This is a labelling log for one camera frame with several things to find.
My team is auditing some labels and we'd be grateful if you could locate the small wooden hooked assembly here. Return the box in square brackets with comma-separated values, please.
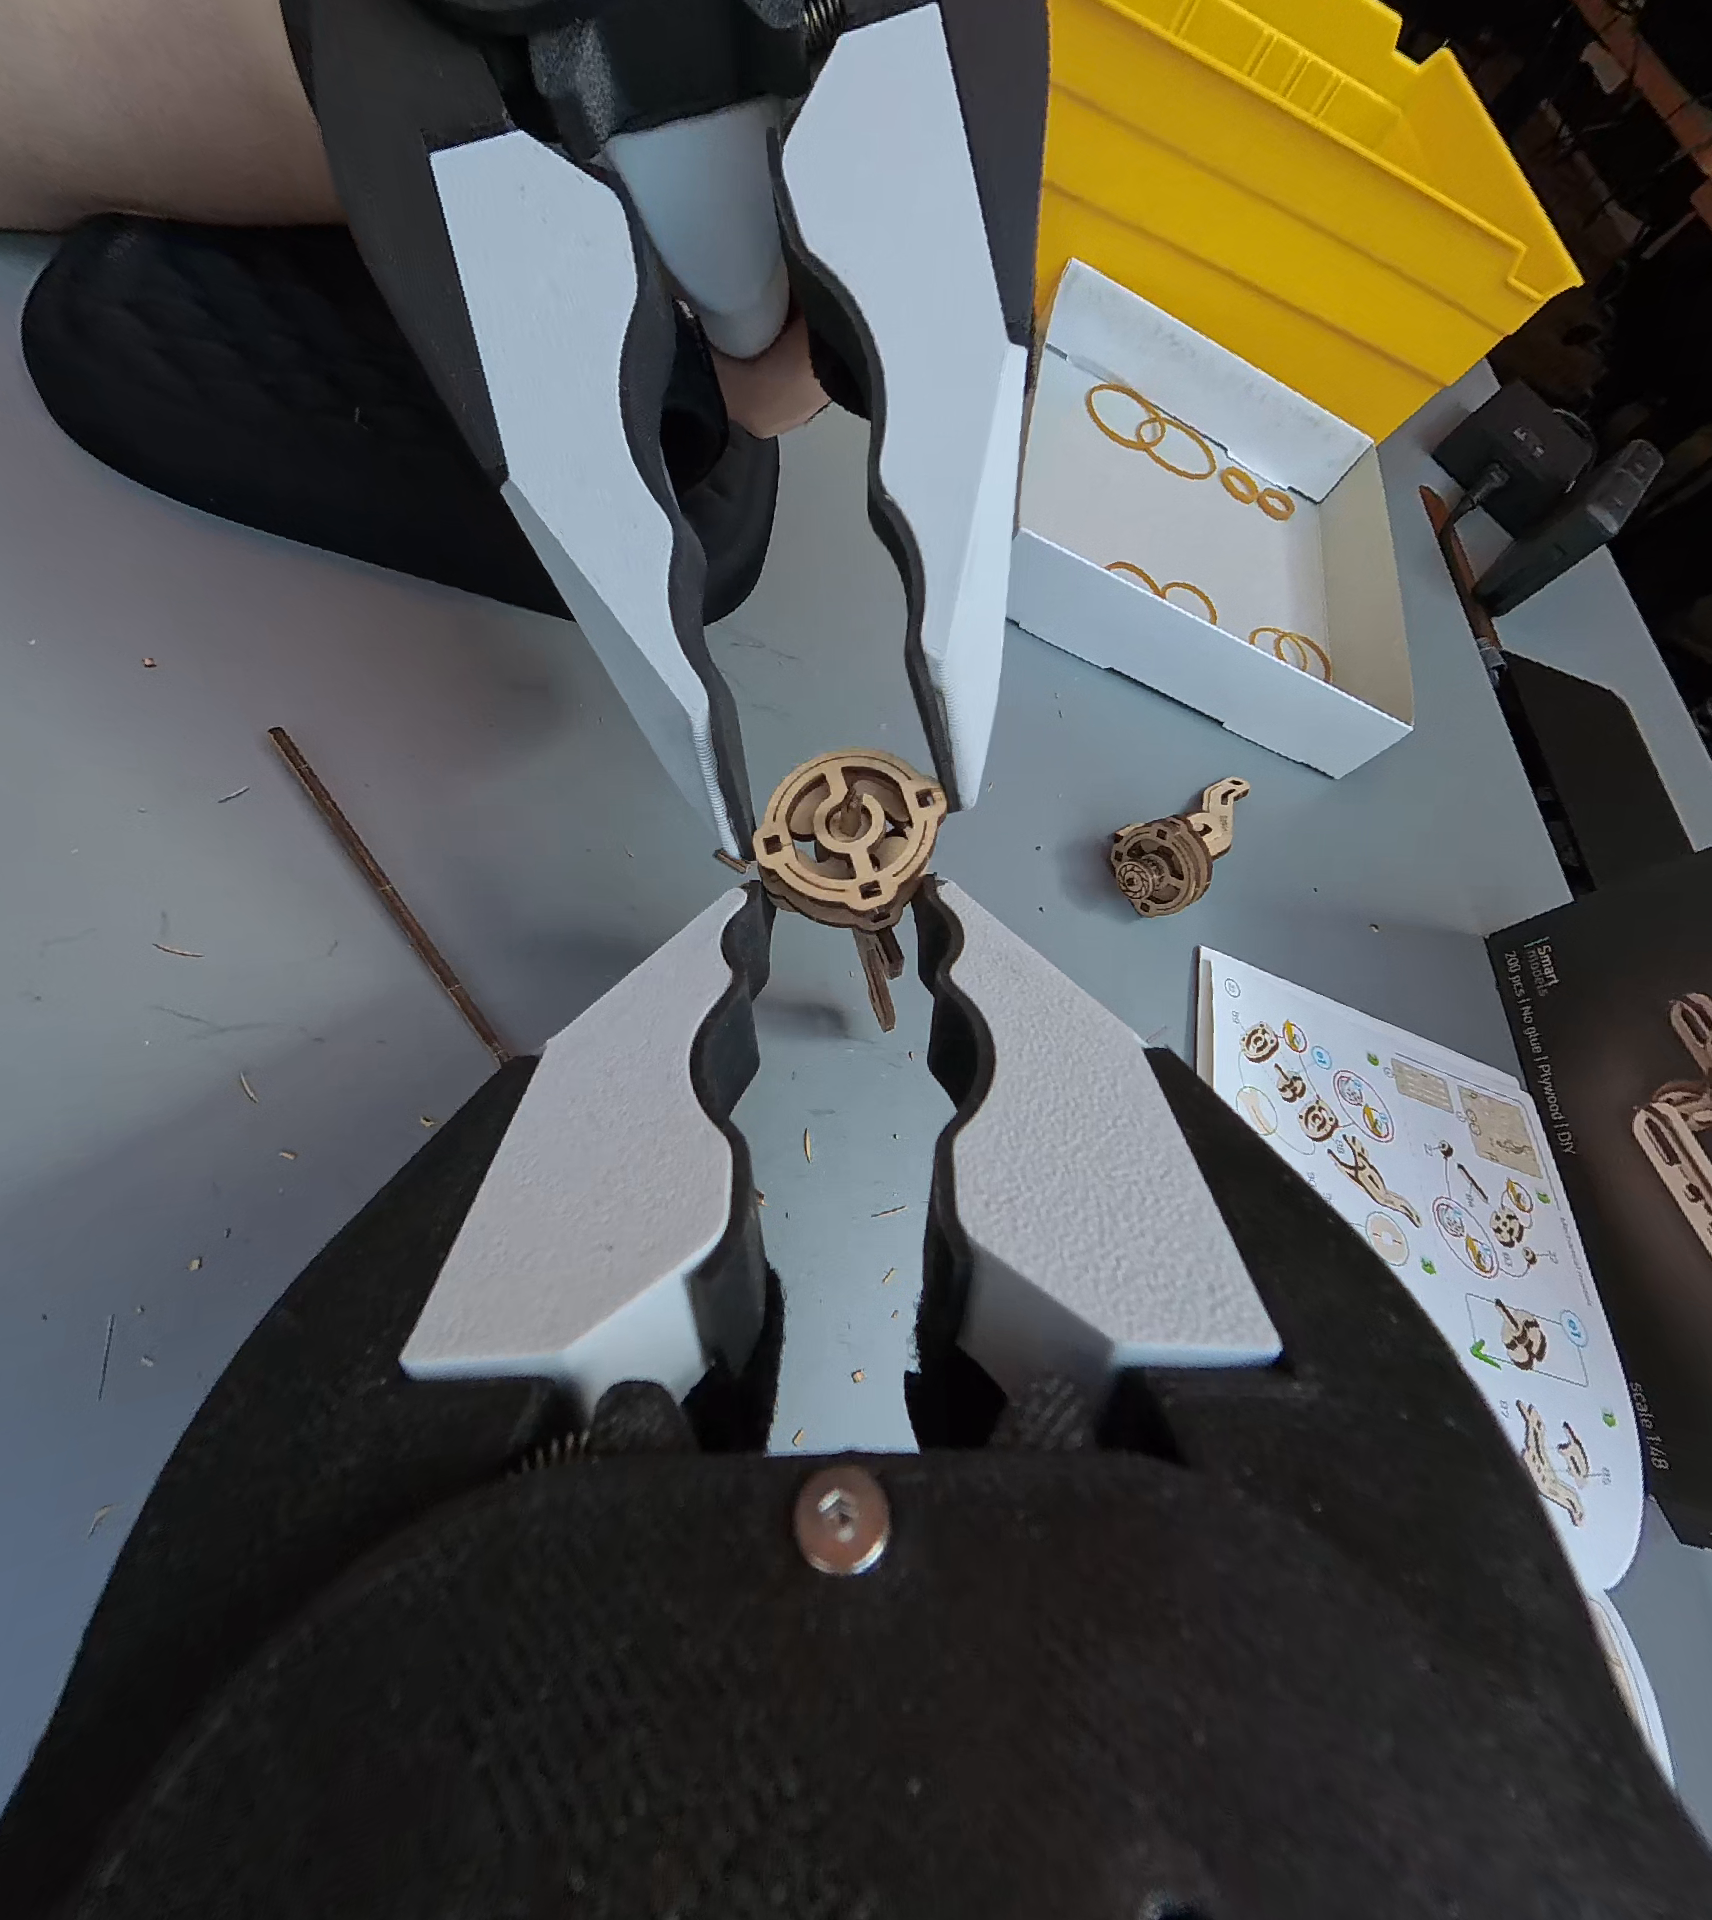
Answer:
[1103, 777, 1252, 914]

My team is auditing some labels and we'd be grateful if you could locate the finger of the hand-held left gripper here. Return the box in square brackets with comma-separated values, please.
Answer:
[767, 0, 1027, 817]
[425, 126, 768, 864]

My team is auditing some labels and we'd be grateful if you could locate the illustrated instruction leaflet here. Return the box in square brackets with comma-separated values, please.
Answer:
[1192, 945, 1684, 1788]

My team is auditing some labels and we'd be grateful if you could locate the group of rubber bands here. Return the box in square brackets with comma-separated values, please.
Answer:
[1080, 382, 1338, 684]

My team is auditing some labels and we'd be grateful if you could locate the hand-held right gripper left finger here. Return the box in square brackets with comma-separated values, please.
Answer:
[401, 882, 776, 1451]

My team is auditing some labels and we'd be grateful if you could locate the person's left forearm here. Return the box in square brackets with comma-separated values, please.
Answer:
[0, 0, 348, 238]

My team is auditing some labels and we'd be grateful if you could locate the dark rectangular device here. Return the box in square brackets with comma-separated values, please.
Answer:
[1478, 438, 1669, 619]

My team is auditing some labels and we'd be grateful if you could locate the thin wooden stick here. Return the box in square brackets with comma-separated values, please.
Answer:
[268, 726, 515, 1064]

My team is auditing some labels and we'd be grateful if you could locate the black charger device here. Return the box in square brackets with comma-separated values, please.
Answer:
[1433, 379, 1601, 534]

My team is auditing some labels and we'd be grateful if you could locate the black padded wrist rest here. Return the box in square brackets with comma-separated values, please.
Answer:
[22, 210, 784, 624]

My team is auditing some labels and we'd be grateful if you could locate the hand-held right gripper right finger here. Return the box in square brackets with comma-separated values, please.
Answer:
[920, 878, 1282, 1451]

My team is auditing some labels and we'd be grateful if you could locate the round wooden gear assembly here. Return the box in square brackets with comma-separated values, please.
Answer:
[712, 745, 957, 1039]

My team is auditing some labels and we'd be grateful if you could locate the white cardboard box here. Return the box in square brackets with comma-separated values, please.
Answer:
[1006, 259, 1417, 780]

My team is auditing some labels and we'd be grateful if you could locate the black panel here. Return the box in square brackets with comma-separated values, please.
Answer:
[1499, 649, 1698, 891]

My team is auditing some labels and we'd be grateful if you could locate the brown handled tool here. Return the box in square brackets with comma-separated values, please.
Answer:
[1418, 483, 1507, 671]

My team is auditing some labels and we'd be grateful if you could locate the yellow plastic bin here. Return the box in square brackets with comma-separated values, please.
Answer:
[1049, 0, 1586, 303]
[1045, 82, 1540, 370]
[1041, 180, 1497, 448]

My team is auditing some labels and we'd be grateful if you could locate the person's left hand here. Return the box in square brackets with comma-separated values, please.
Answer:
[725, 330, 838, 438]

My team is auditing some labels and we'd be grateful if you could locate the black wooden model kit box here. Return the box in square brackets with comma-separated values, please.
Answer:
[1487, 817, 1712, 1579]

